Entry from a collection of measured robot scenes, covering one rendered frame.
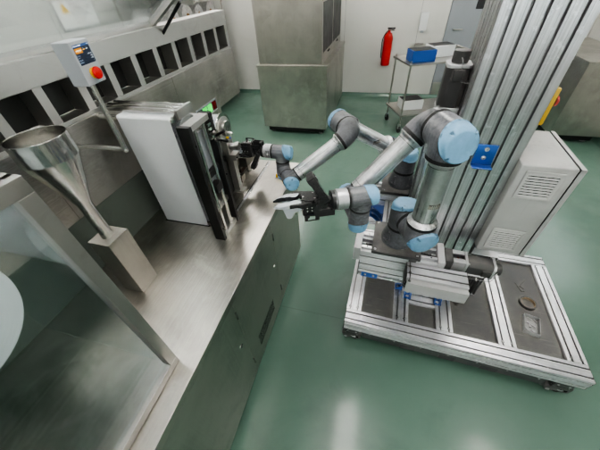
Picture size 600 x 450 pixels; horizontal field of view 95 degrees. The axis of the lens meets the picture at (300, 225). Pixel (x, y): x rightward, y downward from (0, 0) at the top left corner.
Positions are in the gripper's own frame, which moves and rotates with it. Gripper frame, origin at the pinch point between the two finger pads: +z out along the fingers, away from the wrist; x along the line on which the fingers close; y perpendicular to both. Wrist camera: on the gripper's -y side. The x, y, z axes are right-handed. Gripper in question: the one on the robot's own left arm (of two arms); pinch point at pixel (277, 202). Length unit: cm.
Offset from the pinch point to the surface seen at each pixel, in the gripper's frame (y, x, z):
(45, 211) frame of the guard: -25, -37, 39
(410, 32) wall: -35, 434, -256
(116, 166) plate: -5, 42, 67
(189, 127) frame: -23.1, 18.3, 25.6
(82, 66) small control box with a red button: -43, 7, 45
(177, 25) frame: -55, 103, 38
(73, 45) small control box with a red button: -48, 7, 44
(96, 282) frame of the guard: -7, -36, 39
